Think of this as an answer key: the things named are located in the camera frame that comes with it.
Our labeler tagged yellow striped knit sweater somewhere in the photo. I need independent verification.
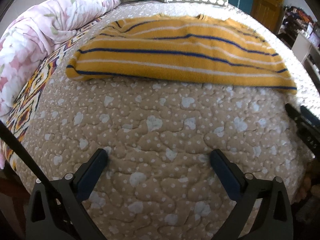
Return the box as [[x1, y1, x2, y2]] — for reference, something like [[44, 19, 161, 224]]
[[66, 14, 297, 94]]

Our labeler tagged white shelf desk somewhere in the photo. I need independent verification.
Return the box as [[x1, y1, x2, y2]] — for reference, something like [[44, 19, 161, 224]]
[[292, 30, 319, 89]]

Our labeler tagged patterned ethnic bed sheet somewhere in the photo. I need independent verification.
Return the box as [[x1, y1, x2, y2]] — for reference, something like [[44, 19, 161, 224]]
[[0, 17, 103, 170]]

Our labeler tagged beige dotted quilted bedspread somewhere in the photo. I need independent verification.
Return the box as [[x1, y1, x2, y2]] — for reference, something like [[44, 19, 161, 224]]
[[21, 1, 319, 239]]

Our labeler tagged brown wooden door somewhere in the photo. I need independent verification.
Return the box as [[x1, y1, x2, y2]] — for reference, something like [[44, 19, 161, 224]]
[[250, 0, 284, 34]]

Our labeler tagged pink floral duvet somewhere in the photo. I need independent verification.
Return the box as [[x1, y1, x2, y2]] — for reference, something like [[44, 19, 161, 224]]
[[1, 0, 120, 118]]

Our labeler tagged round beige headboard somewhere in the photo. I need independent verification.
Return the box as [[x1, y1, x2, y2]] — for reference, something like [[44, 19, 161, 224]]
[[0, 0, 46, 35]]

